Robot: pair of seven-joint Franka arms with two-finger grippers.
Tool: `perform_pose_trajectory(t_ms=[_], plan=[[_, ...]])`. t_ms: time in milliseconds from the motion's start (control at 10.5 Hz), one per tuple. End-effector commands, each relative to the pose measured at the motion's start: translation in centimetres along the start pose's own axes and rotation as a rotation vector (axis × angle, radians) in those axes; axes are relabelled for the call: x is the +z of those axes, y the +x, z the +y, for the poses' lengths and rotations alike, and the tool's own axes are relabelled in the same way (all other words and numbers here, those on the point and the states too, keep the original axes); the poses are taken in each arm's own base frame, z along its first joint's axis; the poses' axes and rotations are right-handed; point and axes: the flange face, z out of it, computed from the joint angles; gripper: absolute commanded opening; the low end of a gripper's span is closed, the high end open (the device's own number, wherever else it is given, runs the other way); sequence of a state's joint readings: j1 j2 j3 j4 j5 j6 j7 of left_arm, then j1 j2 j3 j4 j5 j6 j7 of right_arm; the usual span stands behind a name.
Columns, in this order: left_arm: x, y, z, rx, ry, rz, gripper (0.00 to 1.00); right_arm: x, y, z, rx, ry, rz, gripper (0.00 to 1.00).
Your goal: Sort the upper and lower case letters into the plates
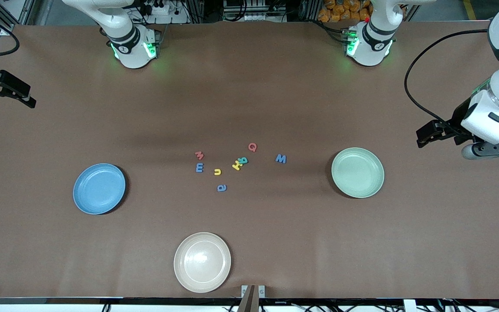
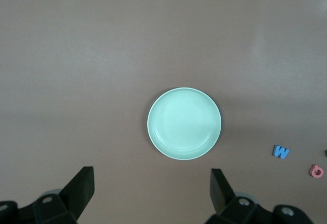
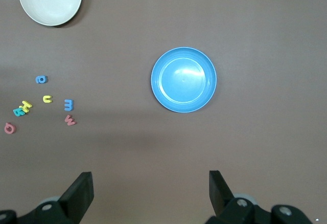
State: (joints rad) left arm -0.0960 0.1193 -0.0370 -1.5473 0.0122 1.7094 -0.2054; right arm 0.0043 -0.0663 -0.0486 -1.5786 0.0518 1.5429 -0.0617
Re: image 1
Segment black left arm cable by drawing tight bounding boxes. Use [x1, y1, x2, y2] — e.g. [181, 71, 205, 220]
[404, 29, 490, 130]

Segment blue plate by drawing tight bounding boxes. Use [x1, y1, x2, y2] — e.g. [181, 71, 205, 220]
[73, 163, 126, 215]

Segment aluminium frame post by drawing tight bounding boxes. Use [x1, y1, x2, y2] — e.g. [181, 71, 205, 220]
[0, 0, 31, 34]

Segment green plate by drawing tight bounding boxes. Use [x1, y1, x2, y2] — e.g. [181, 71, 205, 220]
[331, 147, 385, 199]

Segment beige plate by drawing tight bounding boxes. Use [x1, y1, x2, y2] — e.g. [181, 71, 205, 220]
[174, 232, 232, 293]

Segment white power strip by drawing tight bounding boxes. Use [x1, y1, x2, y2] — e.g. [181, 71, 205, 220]
[139, 0, 176, 16]

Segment metal mount bracket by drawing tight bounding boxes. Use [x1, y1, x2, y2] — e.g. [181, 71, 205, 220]
[237, 285, 266, 312]

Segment orange snack bags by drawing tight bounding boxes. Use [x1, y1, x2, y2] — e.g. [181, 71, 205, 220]
[318, 0, 371, 23]

